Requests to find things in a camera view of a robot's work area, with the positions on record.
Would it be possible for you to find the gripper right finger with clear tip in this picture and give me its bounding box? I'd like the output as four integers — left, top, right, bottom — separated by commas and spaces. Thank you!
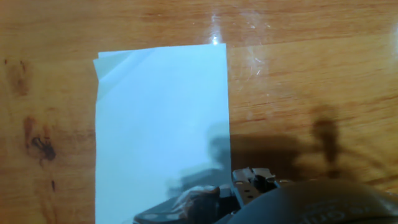
251, 167, 292, 194

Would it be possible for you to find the gripper left finger with clear tip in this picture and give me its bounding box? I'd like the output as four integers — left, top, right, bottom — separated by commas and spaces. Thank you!
133, 167, 259, 224

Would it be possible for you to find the white paper sheet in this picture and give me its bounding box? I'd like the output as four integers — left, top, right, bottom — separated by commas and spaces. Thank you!
93, 43, 233, 224

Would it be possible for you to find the varnished wooden board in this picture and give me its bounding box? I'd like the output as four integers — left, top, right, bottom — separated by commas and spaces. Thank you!
0, 0, 398, 224

